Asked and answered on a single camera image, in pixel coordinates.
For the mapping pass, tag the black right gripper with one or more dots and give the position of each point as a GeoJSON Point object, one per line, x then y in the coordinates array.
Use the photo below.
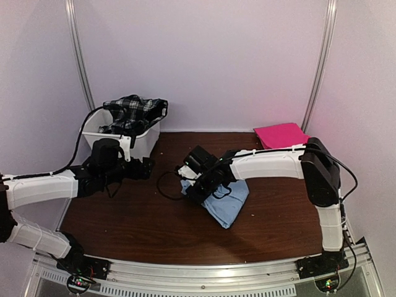
{"type": "Point", "coordinates": [197, 197]}

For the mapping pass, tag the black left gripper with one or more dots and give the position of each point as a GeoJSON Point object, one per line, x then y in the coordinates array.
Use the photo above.
{"type": "Point", "coordinates": [145, 171]}

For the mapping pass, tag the light blue shirt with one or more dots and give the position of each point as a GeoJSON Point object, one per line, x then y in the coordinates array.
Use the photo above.
{"type": "Point", "coordinates": [226, 209]}

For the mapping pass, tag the pink trousers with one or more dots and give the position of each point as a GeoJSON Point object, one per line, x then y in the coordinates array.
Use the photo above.
{"type": "Point", "coordinates": [281, 135]}

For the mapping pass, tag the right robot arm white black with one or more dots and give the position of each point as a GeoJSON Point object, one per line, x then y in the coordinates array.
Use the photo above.
{"type": "Point", "coordinates": [310, 162]}

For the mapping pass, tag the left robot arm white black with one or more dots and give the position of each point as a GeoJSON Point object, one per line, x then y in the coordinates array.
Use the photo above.
{"type": "Point", "coordinates": [76, 182]}

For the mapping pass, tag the white plastic laundry bin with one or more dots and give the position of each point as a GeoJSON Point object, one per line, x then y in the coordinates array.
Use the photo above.
{"type": "Point", "coordinates": [139, 147]}

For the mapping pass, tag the black white plaid garment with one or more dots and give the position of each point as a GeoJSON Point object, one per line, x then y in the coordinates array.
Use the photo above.
{"type": "Point", "coordinates": [133, 115]}

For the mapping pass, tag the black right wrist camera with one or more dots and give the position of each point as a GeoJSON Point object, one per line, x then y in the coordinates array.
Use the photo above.
{"type": "Point", "coordinates": [199, 160]}

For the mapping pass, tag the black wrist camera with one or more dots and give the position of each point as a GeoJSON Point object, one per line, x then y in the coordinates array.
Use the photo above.
{"type": "Point", "coordinates": [105, 152]}
{"type": "Point", "coordinates": [199, 160]}

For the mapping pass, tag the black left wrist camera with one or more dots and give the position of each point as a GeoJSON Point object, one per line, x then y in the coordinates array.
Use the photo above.
{"type": "Point", "coordinates": [105, 152]}

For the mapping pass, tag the front aluminium rail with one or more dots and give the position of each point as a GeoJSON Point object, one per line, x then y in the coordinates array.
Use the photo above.
{"type": "Point", "coordinates": [273, 278]}

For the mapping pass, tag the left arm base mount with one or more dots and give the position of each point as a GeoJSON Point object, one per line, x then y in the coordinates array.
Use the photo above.
{"type": "Point", "coordinates": [85, 272]}

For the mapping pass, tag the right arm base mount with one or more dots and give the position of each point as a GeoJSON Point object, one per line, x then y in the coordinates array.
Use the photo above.
{"type": "Point", "coordinates": [325, 268]}

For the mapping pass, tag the left aluminium frame post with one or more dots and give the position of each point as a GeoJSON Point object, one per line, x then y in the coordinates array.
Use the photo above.
{"type": "Point", "coordinates": [79, 58]}

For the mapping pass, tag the aluminium frame post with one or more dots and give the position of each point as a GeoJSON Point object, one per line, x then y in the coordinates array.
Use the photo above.
{"type": "Point", "coordinates": [327, 37]}
{"type": "Point", "coordinates": [79, 58]}

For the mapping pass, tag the right aluminium frame post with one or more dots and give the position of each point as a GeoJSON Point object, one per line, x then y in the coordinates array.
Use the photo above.
{"type": "Point", "coordinates": [327, 37]}

